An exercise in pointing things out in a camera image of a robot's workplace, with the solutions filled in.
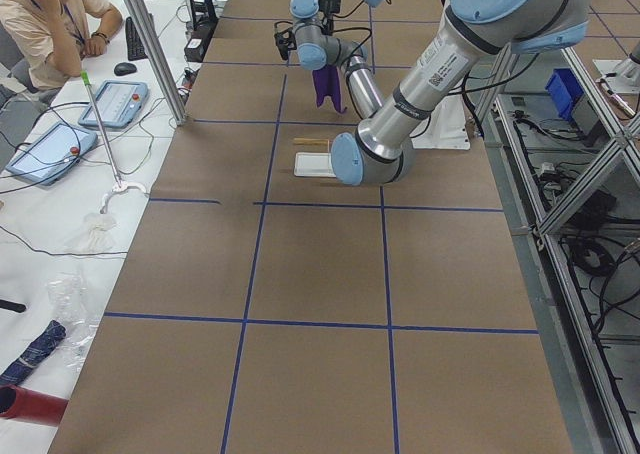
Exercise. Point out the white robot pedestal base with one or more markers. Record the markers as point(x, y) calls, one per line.
point(445, 129)

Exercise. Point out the red cylinder tube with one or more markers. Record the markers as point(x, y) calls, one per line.
point(24, 405)

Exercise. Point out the upper teach pendant tablet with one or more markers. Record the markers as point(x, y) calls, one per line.
point(119, 101)

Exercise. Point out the teach pendant tablet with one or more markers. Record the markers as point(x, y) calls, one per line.
point(52, 155)
point(119, 101)

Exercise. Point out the clear plastic bag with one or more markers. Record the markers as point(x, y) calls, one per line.
point(74, 311)

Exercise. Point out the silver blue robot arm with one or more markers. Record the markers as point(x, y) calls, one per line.
point(380, 150)

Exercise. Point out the lower teach pendant tablet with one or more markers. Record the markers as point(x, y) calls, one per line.
point(52, 155)

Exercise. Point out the black computer mouse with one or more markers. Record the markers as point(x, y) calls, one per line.
point(124, 68)

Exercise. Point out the blue storage bin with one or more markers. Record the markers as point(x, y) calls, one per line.
point(565, 91)

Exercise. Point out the white crumpled cloth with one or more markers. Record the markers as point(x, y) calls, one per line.
point(94, 236)

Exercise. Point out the white wooden towel rack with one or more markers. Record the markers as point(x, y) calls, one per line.
point(313, 164)

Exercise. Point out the black keyboard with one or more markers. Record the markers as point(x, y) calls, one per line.
point(134, 45)

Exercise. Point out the folded blue umbrella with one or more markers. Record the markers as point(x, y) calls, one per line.
point(34, 354)

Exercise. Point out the black power adapter box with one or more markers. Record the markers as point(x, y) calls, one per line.
point(198, 43)

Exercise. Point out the reacher grabber stick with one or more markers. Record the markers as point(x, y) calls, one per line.
point(91, 118)

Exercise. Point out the purple towel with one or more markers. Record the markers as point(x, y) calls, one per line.
point(326, 83)

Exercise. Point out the person in beige shirt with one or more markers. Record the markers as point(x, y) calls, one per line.
point(55, 36)

